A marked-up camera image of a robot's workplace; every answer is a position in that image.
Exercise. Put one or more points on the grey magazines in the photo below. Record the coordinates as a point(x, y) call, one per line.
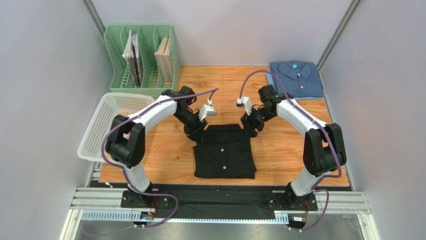
point(132, 56)

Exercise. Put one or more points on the black long sleeve shirt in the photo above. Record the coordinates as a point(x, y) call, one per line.
point(224, 153)

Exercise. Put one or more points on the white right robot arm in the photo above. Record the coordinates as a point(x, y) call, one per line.
point(324, 151)

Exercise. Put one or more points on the tan books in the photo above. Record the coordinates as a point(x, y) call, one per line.
point(163, 56)

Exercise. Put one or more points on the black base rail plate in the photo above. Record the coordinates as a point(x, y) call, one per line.
point(210, 202)

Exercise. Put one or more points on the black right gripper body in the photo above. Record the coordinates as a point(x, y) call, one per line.
point(250, 126)

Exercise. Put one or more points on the folded blue checkered shirt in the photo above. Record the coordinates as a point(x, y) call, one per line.
point(299, 79)

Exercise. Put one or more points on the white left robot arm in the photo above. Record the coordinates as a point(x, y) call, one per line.
point(124, 145)

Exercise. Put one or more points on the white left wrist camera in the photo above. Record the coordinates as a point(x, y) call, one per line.
point(207, 110)

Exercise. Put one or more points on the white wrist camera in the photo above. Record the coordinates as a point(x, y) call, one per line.
point(207, 110)
point(245, 102)

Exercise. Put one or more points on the white plastic basket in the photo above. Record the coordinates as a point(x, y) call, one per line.
point(110, 105)

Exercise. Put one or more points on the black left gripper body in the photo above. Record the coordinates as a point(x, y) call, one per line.
point(190, 125)

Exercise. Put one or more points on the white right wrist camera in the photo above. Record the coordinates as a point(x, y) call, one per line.
point(245, 102)

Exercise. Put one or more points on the green file organizer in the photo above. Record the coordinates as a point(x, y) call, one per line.
point(149, 38)

